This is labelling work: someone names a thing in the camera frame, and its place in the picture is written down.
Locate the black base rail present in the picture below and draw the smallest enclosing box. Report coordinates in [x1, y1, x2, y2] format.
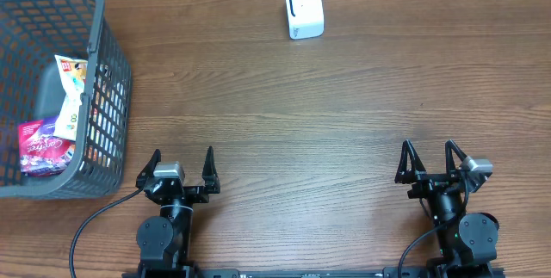
[121, 266, 506, 278]

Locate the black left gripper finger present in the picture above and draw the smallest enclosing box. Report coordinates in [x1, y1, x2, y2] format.
[201, 146, 220, 194]
[135, 149, 161, 188]

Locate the white barcode scanner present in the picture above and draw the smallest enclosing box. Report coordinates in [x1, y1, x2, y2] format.
[285, 0, 325, 40]

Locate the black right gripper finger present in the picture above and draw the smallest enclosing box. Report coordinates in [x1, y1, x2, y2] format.
[445, 139, 467, 175]
[394, 139, 427, 184]

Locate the red purple pad package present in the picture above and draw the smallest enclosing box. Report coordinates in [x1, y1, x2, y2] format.
[18, 116, 75, 176]

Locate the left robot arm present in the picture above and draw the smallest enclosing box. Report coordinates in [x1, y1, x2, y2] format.
[136, 147, 220, 278]

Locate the grey plastic shopping basket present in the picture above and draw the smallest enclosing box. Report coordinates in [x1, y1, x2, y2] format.
[1, 0, 133, 200]

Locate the yellow snack bag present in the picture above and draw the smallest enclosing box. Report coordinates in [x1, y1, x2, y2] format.
[53, 54, 88, 141]

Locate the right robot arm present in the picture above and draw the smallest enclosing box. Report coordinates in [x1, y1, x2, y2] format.
[387, 139, 505, 277]

